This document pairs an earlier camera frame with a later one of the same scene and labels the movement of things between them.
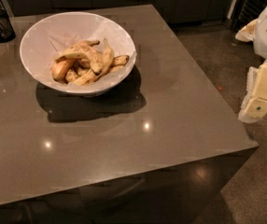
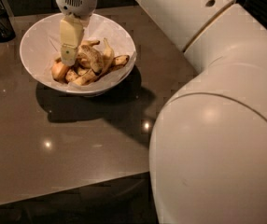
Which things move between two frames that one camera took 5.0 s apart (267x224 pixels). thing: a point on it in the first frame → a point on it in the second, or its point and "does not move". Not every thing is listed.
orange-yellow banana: x=61 y=67 does not move
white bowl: x=48 y=38 does not move
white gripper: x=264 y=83 → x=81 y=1
